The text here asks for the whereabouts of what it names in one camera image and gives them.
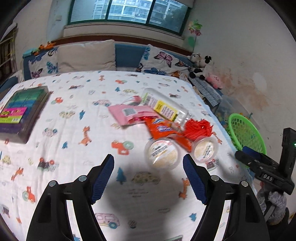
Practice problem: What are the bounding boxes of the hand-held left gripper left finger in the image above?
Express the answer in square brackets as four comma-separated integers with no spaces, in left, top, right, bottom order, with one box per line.
[26,153,115,241]

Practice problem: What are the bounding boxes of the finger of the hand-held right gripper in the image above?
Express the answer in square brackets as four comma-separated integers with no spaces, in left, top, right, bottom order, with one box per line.
[235,151,263,171]
[243,146,278,165]

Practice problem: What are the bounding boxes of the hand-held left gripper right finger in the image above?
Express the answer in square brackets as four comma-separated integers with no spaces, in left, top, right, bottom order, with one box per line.
[183,154,270,241]

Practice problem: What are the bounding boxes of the green plastic basket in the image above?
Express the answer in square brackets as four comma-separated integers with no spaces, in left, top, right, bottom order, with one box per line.
[228,113,267,168]

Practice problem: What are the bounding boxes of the large clear pudding cup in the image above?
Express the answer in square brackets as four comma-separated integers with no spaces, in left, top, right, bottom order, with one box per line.
[144,137,180,171]

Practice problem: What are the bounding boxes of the person's right hand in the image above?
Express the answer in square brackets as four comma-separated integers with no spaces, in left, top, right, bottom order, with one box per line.
[256,189,288,218]

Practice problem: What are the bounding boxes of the small clear pudding cup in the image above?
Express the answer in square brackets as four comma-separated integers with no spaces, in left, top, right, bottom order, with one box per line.
[193,136,220,163]

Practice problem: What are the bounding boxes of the white cartoon printed tablecloth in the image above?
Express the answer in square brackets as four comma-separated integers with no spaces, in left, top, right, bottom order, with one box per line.
[0,70,257,241]

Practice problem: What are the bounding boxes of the red mesh bag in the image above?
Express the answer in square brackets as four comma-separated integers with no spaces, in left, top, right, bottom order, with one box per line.
[172,118,214,152]

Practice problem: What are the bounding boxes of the orange snack packet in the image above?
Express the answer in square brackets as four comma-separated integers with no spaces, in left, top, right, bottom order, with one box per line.
[144,117,183,141]

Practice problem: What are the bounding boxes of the pink snack packet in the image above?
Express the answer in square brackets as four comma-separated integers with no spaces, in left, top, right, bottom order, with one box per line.
[108,103,158,127]

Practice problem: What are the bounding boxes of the patterned blue and white box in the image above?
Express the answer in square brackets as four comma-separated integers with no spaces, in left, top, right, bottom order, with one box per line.
[188,76,223,108]

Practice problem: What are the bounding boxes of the clear bottle with yellow label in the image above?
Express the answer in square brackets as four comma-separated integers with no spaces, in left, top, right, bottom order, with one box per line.
[141,88,191,127]

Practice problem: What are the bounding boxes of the pink plush toy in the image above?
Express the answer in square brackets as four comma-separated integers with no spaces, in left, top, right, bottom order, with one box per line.
[206,74,225,90]

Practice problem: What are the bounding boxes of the black and white mouse plush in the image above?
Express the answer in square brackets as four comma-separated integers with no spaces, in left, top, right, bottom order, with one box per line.
[189,55,216,80]

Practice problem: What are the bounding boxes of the clear box of coloured markers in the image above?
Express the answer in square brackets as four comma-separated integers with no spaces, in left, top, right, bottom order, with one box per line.
[0,86,49,144]

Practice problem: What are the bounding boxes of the spotted dog plush toy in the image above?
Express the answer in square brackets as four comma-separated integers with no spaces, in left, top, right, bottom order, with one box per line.
[187,53,204,64]

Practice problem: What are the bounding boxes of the beige cushion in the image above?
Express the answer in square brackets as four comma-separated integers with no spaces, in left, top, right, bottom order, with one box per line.
[57,39,116,73]

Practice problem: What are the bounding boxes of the large butterfly print cushion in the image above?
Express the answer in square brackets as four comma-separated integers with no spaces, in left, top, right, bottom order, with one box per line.
[136,44,192,77]

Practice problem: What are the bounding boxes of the blue sofa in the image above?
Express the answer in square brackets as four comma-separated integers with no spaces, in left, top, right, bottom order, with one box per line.
[0,43,192,93]

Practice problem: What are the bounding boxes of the small butterfly print cushion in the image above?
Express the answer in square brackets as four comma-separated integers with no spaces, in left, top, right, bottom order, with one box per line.
[28,47,59,80]

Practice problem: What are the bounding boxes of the colourful pinwheel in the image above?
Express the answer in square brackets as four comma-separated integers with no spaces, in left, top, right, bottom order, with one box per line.
[188,20,203,52]

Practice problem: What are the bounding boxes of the orange toy animal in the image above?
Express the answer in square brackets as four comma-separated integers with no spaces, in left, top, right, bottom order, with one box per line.
[38,41,57,50]

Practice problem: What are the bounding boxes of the metal storage rack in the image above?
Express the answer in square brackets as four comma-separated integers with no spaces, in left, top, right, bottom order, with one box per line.
[0,25,19,79]

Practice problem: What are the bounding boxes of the window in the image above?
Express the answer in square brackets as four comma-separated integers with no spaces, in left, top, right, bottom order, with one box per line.
[68,0,192,36]

